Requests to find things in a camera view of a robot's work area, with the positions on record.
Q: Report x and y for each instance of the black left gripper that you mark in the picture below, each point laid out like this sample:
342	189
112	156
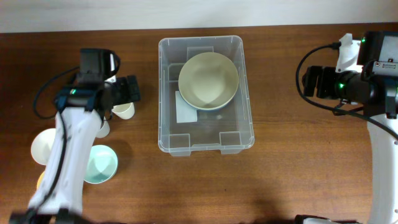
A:
124	84

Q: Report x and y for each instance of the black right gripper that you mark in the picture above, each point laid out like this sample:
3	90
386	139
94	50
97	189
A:
326	73

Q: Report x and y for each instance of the cream plastic cup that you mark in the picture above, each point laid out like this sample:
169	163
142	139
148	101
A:
124	111

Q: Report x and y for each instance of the large cream bowl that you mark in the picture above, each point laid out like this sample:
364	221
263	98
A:
208	80

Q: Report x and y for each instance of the mint green small bowl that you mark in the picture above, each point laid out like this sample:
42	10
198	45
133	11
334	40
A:
102	164

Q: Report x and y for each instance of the white small bowl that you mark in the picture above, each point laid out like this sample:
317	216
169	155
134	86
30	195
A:
42	145

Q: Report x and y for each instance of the yellow small bowl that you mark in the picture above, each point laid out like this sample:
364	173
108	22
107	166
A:
39	181

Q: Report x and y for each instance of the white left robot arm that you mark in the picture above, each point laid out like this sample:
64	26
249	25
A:
80	113

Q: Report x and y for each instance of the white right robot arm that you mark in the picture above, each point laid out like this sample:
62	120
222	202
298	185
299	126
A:
373	99

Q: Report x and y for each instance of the clear plastic storage bin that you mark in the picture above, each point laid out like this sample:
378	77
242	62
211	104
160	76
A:
229	130

